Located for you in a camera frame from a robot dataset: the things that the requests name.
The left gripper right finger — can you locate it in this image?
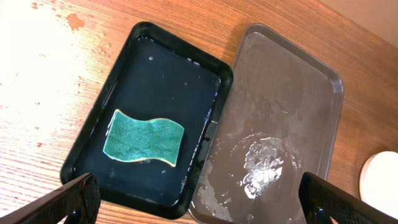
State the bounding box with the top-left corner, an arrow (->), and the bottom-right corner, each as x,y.
298,172 -> 397,224

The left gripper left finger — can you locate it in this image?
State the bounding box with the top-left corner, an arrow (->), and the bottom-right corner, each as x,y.
1,173 -> 101,224

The white plate top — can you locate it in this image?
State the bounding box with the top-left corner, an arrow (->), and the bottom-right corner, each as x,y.
359,151 -> 398,219

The green yellow sponge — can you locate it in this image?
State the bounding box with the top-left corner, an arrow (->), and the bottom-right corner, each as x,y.
103,109 -> 185,167

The brown serving tray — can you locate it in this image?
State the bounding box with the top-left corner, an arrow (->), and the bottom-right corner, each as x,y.
189,24 -> 344,223

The black water tray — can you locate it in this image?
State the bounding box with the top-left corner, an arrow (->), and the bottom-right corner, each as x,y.
60,22 -> 233,219

